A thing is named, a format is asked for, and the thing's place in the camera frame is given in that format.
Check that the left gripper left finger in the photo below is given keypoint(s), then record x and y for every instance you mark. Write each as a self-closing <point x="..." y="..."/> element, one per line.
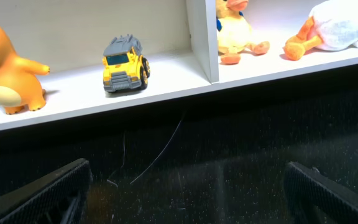
<point x="42" y="199"/>

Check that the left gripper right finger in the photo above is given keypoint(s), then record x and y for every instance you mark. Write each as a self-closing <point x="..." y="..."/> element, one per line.
<point x="322" y="202"/>

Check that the orange dinosaur figure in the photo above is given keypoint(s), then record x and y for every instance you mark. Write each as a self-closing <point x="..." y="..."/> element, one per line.
<point x="8" y="71"/>

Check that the grey and yellow toy truck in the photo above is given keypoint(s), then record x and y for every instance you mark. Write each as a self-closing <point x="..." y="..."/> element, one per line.
<point x="125" y="66"/>

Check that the white plush duck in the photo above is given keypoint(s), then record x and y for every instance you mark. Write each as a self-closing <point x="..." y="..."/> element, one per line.
<point x="337" y="28"/>

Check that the white shelf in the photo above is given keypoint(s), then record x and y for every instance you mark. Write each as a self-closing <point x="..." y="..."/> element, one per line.
<point x="172" y="77"/>

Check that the yellow plush duck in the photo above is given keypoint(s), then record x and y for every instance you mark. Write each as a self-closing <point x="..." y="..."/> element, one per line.
<point x="235" y="31"/>

